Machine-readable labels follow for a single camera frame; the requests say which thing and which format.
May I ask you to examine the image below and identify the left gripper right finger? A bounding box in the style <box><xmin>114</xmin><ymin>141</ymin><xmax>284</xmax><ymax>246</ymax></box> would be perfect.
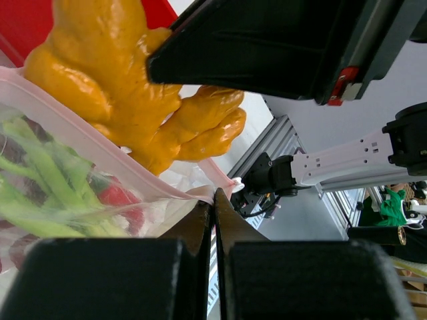
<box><xmin>215</xmin><ymin>189</ymin><xmax>416</xmax><ymax>319</ymax></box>

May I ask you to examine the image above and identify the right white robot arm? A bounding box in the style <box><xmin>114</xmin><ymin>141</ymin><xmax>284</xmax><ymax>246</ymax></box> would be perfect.
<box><xmin>147</xmin><ymin>1</ymin><xmax>426</xmax><ymax>196</ymax></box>

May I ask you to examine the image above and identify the black cylinder with gold end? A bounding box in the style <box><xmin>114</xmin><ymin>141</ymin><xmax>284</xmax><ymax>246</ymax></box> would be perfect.
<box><xmin>347</xmin><ymin>226</ymin><xmax>406</xmax><ymax>246</ymax></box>

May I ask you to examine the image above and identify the clear zip top bag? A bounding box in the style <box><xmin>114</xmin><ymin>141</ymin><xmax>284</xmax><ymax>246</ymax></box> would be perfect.
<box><xmin>1</xmin><ymin>67</ymin><xmax>244</xmax><ymax>295</ymax></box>

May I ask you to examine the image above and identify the red plastic tray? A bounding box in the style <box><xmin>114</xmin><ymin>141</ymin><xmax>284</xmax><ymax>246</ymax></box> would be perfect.
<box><xmin>1</xmin><ymin>0</ymin><xmax>177</xmax><ymax>67</ymax></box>

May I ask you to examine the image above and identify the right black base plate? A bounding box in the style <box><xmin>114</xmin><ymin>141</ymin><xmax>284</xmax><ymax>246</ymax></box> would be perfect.
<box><xmin>230</xmin><ymin>152</ymin><xmax>304</xmax><ymax>219</ymax></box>

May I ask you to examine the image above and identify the green cloth in background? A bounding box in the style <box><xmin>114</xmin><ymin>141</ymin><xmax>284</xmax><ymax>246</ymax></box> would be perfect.
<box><xmin>379</xmin><ymin>188</ymin><xmax>407</xmax><ymax>227</ymax></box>

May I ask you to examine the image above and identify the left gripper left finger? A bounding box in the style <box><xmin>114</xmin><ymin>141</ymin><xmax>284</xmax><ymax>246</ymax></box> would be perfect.
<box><xmin>1</xmin><ymin>203</ymin><xmax>211</xmax><ymax>319</ymax></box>

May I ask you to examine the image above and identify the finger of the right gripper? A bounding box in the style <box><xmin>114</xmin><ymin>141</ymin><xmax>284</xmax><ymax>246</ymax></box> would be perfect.
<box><xmin>147</xmin><ymin>1</ymin><xmax>366</xmax><ymax>103</ymax></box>

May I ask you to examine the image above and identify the aluminium mounting rail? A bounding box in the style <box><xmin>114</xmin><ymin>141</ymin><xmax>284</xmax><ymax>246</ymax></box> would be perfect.
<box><xmin>228</xmin><ymin>115</ymin><xmax>302</xmax><ymax>178</ymax></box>

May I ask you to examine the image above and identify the red lobster toy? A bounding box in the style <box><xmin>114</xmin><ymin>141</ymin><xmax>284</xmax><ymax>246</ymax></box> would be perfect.
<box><xmin>0</xmin><ymin>116</ymin><xmax>146</xmax><ymax>274</ymax></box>

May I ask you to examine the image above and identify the yellow ginger toy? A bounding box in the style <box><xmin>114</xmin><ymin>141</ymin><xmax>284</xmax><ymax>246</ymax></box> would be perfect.
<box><xmin>23</xmin><ymin>1</ymin><xmax>246</xmax><ymax>175</ymax></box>

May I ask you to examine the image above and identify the green white celery toy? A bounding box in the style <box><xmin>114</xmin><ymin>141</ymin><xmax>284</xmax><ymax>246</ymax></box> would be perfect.
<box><xmin>0</xmin><ymin>116</ymin><xmax>129</xmax><ymax>238</ymax></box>

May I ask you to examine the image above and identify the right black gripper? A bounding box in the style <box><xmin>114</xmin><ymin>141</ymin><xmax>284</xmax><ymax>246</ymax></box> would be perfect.
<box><xmin>326</xmin><ymin>1</ymin><xmax>426</xmax><ymax>105</ymax></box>

